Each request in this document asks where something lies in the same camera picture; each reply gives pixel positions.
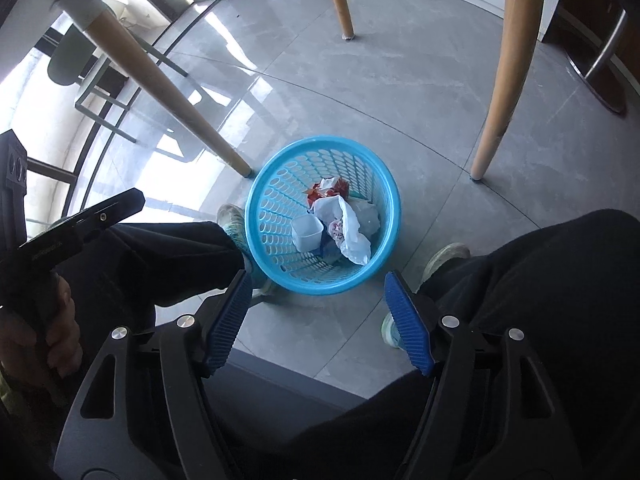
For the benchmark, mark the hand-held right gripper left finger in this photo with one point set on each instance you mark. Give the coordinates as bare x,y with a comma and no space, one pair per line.
230,320

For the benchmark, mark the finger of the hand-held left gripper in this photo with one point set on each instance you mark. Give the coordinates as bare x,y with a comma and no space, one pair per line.
110,212

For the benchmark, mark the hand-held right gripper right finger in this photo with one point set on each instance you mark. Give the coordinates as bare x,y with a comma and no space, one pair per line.
410,325

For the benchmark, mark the blue plastic bag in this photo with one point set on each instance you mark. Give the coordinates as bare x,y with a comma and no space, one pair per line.
332,253

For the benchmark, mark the white plastic bag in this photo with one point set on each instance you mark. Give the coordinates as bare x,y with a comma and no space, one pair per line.
350,230

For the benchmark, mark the clear plastic wrap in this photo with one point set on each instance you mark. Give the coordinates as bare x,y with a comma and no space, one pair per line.
369,217

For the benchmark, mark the white plastic cup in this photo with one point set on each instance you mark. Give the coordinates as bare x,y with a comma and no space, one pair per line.
306,232

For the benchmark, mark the blue plastic basket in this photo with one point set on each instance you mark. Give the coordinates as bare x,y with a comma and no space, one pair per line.
280,200

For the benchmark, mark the red snack wrapper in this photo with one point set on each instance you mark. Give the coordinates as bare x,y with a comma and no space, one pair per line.
320,194

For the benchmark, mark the person's left hand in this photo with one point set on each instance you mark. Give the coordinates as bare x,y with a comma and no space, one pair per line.
65,340

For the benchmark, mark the person's left leg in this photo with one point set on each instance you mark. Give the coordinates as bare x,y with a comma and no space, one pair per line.
160,260

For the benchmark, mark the person's leg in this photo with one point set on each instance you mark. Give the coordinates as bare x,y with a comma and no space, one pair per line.
160,260
550,280

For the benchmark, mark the person's right shoe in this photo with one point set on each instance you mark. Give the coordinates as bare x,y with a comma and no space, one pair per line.
447,257

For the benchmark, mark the person's shoe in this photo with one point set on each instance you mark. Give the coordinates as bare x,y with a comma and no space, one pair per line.
231,220
447,257

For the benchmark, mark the large window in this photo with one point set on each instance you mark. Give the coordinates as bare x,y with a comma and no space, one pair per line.
30,105

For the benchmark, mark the person's left shoe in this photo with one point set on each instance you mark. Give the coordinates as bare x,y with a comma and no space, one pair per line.
231,220

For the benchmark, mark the wooden table leg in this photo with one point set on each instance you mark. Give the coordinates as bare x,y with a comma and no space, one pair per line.
340,0
510,70
165,95

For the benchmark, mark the person's right leg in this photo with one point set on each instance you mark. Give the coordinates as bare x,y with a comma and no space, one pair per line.
550,280

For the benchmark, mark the dark green chair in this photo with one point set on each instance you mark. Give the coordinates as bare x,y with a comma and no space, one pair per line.
67,62

